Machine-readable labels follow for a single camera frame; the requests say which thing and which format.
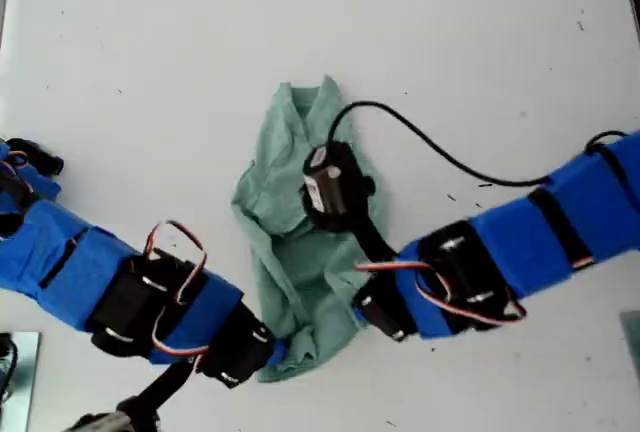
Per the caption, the green t-shirt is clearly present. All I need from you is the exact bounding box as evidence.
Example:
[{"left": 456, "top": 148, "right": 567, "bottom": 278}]
[{"left": 229, "top": 73, "right": 396, "bottom": 386}]

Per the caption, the shiny steel plate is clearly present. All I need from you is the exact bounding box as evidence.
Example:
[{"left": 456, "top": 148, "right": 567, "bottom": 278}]
[{"left": 0, "top": 330, "right": 42, "bottom": 432}]

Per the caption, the red white servo wire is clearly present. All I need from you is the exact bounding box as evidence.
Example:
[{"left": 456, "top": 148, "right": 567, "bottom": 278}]
[
  {"left": 142, "top": 220, "right": 211, "bottom": 358},
  {"left": 353, "top": 260, "right": 527, "bottom": 326}
]

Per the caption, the black camera stalk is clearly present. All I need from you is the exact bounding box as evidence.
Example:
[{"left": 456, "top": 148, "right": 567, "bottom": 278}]
[
  {"left": 349, "top": 216, "right": 399, "bottom": 263},
  {"left": 134, "top": 359, "right": 194, "bottom": 411}
]

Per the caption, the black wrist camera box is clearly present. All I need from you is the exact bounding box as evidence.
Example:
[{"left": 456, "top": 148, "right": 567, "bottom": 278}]
[
  {"left": 298, "top": 140, "right": 377, "bottom": 233},
  {"left": 64, "top": 394, "right": 161, "bottom": 432}
]

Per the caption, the black camera cable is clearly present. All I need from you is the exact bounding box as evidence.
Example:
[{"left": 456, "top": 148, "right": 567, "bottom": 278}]
[{"left": 327, "top": 100, "right": 629, "bottom": 188}]

